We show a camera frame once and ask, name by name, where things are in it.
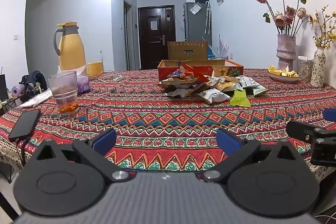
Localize shallow ceramic plate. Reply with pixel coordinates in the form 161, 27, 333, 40
267, 70, 302, 83

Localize pink ceramic vase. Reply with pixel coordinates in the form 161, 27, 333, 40
277, 34, 297, 71

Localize pile of snack packets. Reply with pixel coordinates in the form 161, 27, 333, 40
158, 63, 269, 104

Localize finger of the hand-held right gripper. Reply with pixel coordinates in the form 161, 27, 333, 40
286, 120, 331, 143
323, 109, 336, 122

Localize white plastic sheet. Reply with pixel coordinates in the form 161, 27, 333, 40
16, 88, 54, 109

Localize blue plastic item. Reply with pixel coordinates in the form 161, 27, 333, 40
207, 44, 226, 60

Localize dark backpack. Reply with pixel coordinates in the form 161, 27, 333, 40
20, 70, 48, 98

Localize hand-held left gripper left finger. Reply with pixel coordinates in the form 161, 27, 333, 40
31, 127, 137, 184

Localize white folded umbrella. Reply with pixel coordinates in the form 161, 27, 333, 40
205, 2, 212, 35

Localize red patterned tablecloth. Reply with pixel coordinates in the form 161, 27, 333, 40
0, 68, 336, 188

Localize black charging cable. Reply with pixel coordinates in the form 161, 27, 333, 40
14, 136, 30, 164

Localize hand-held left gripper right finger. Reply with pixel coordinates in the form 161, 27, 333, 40
199, 127, 306, 184

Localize dark brown entrance door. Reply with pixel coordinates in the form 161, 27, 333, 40
138, 5, 176, 70

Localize black paper bag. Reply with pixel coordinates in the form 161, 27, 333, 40
0, 73, 9, 101

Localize dried pink roses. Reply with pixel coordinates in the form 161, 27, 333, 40
253, 0, 314, 36

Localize purple rolled mat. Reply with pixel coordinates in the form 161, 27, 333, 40
10, 85, 28, 97

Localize red cardboard box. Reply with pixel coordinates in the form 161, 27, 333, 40
157, 59, 244, 83

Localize small yellow cup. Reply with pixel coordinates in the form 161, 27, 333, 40
87, 62, 104, 77

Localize clear plastic cup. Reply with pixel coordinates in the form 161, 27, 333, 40
48, 71, 79, 116

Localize clear plastic bag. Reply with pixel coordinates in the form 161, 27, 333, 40
189, 3, 202, 15

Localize purple tissue pack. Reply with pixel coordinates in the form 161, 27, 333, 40
76, 74, 91, 94

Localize grey refrigerator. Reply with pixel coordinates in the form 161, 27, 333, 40
183, 1, 212, 42

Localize lime green snack packet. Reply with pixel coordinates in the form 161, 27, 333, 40
230, 89, 252, 107

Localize purple wall decoration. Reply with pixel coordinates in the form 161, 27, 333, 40
217, 34, 230, 59

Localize white cable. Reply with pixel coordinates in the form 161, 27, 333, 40
98, 74, 124, 83

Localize clear glass jar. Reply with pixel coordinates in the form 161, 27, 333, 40
297, 55, 314, 83

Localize orange peels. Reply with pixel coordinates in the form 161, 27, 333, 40
268, 65, 300, 77

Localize grey interior door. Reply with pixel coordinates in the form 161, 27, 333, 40
123, 0, 135, 71

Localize floral patterned vase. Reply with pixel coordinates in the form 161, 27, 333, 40
310, 46, 326, 88

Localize black smartphone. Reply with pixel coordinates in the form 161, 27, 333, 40
8, 109, 42, 143

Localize yellow thermos jug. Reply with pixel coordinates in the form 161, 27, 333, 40
53, 21, 88, 77

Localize yellow flower branches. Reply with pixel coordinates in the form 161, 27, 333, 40
311, 5, 336, 50

